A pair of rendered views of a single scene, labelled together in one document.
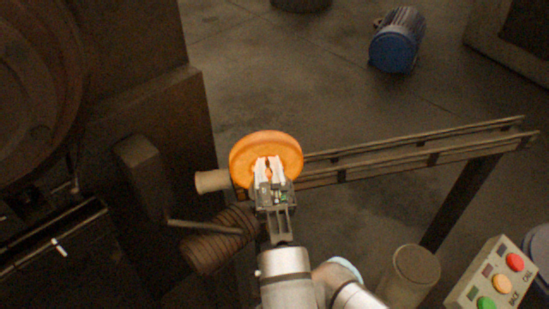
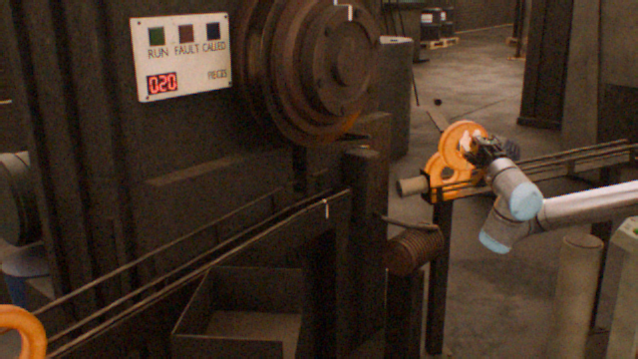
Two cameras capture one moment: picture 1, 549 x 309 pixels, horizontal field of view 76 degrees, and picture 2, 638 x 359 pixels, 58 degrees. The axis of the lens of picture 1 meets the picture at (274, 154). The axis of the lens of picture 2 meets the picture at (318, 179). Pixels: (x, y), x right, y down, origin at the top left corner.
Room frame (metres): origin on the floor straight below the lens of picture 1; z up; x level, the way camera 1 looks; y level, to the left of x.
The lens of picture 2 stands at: (-1.15, 0.63, 1.31)
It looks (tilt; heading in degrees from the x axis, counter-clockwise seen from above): 19 degrees down; 354
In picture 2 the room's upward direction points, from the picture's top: 1 degrees counter-clockwise
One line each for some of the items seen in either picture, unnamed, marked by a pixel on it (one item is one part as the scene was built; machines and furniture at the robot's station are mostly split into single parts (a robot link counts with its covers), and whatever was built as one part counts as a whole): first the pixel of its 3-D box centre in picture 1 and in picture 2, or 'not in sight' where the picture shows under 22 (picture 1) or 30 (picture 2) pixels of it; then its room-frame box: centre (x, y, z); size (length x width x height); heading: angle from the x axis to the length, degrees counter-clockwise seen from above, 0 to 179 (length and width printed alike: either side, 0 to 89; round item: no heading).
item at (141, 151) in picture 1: (147, 179); (361, 186); (0.57, 0.32, 0.68); 0.11 x 0.08 x 0.24; 43
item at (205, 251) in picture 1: (227, 268); (410, 301); (0.53, 0.15, 0.27); 0.22 x 0.13 x 0.53; 133
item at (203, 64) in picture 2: not in sight; (185, 55); (0.24, 0.81, 1.15); 0.26 x 0.02 x 0.18; 133
